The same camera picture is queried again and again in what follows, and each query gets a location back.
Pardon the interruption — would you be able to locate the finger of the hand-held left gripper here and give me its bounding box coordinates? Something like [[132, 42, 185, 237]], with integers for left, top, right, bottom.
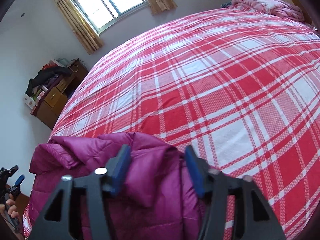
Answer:
[[7, 175, 25, 193], [0, 165, 19, 178]]

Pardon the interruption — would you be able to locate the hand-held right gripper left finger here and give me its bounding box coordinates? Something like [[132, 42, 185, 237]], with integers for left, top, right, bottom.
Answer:
[[31, 144, 132, 240]]

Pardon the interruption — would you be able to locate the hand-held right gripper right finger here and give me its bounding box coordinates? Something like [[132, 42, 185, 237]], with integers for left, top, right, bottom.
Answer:
[[184, 145, 287, 240]]

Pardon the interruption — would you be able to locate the purple puffer jacket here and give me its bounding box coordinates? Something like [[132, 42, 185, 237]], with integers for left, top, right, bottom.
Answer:
[[29, 131, 213, 240]]

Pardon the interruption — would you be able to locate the person's left hand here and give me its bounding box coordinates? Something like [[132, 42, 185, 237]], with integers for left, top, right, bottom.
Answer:
[[0, 198, 18, 222]]

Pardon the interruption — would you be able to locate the white box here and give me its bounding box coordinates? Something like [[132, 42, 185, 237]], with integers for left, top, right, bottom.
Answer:
[[23, 94, 38, 113]]

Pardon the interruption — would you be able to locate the wooden desk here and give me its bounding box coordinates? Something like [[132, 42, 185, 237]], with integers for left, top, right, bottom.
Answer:
[[30, 59, 89, 130]]

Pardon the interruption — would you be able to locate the red plaid bed sheet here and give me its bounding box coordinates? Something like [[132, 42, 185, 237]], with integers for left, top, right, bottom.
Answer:
[[22, 4, 320, 240]]

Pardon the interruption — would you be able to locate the black jacket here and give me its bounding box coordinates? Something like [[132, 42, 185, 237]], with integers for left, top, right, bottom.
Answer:
[[25, 66, 73, 97]]

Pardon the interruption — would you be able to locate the purple cloth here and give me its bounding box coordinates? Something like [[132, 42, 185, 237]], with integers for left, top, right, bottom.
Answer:
[[46, 76, 63, 88]]

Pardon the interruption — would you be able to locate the window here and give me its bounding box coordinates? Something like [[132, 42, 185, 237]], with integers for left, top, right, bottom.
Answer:
[[61, 0, 148, 35]]

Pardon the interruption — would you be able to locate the pink quilt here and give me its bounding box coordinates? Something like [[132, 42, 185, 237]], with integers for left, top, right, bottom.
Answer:
[[231, 0, 305, 22]]

